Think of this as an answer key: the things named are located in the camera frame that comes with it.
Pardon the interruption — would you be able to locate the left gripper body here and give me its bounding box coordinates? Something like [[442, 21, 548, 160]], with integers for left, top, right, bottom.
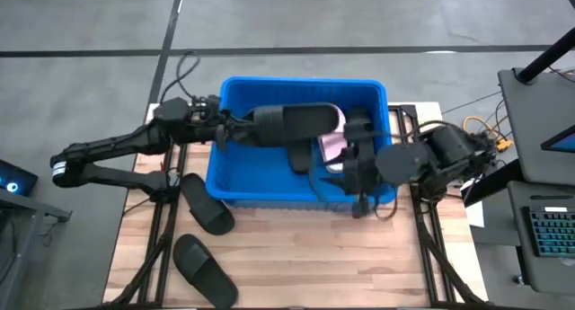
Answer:
[[206, 111, 247, 153]]

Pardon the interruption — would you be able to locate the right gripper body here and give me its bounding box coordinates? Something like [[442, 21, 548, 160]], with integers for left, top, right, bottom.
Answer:
[[343, 146, 379, 219]]

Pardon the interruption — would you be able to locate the pale pink slide sandal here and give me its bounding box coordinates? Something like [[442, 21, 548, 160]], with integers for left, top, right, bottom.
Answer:
[[316, 103, 349, 175]]

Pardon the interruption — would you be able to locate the blue plastic bin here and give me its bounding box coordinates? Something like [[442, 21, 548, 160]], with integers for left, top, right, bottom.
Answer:
[[205, 75, 400, 212]]

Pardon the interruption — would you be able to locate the white paper sheet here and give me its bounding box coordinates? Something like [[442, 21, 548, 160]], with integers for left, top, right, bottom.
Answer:
[[464, 200, 486, 229]]

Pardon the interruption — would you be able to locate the grey desk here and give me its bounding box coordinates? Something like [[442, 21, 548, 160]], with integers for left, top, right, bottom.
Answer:
[[497, 66, 575, 185]]

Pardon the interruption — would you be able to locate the grey keyboard shelf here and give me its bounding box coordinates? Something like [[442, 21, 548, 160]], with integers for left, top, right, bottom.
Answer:
[[507, 182, 575, 297]]

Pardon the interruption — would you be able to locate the grey side stand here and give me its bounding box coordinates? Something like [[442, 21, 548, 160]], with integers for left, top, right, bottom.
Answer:
[[0, 188, 73, 310]]

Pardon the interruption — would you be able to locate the backlit computer keyboard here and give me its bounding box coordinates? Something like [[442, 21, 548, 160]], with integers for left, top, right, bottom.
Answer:
[[522, 205, 575, 259]]

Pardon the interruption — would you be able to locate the flat computer monitor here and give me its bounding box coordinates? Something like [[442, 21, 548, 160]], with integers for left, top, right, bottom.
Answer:
[[540, 124, 575, 155]]

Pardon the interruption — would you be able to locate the black device blue light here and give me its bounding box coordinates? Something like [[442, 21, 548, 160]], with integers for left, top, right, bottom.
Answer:
[[0, 159, 40, 198]]

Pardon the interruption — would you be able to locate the black stand pole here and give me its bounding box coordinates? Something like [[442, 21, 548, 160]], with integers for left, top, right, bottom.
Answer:
[[515, 25, 575, 84]]

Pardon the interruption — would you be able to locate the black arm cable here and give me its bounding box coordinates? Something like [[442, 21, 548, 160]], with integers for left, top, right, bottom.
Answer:
[[159, 50, 202, 105]]

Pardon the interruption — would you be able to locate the black aluminium table frame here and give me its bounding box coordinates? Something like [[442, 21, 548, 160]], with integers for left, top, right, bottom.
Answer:
[[107, 103, 484, 309]]

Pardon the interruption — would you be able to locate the yellow cable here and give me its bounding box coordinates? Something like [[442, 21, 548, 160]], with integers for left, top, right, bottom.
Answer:
[[462, 115, 514, 155]]

